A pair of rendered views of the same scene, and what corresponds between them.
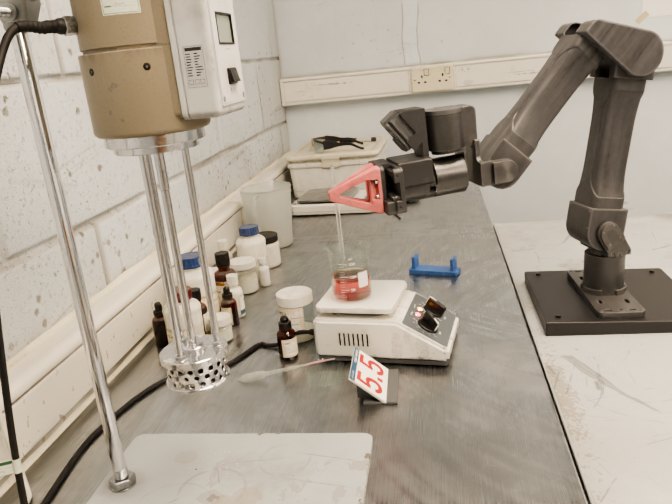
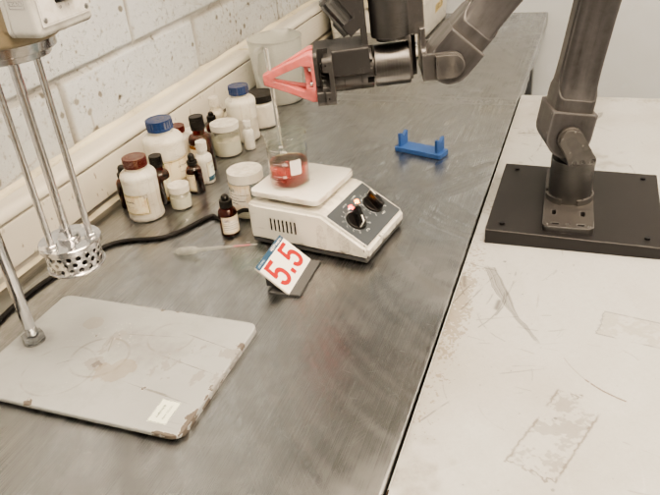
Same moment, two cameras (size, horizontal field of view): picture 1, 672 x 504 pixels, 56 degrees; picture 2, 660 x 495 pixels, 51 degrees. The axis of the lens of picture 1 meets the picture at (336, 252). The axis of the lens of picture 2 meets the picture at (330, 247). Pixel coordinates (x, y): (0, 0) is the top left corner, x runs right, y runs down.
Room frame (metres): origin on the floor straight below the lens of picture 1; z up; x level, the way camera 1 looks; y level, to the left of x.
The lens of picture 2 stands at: (-0.01, -0.27, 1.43)
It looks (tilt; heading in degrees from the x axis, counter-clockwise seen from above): 31 degrees down; 13
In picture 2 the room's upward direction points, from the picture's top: 6 degrees counter-clockwise
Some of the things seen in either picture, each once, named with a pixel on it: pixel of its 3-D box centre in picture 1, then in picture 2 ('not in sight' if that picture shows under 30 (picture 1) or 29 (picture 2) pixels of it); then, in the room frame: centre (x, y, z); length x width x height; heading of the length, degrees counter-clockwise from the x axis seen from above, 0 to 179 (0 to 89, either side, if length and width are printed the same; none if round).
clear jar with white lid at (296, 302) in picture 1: (296, 314); (247, 191); (0.97, 0.08, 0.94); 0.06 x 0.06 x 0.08
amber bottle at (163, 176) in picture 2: (197, 313); (159, 178); (1.01, 0.25, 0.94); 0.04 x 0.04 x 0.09
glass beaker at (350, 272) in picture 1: (348, 272); (286, 158); (0.91, -0.02, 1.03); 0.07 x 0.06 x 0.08; 77
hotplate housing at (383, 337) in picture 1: (381, 322); (319, 209); (0.91, -0.06, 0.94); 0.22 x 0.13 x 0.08; 72
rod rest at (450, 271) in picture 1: (434, 264); (420, 143); (1.22, -0.20, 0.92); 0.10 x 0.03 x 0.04; 62
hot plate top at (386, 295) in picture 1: (362, 295); (302, 182); (0.92, -0.03, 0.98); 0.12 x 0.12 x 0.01; 72
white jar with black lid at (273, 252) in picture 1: (264, 250); (260, 108); (1.39, 0.16, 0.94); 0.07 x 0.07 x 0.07
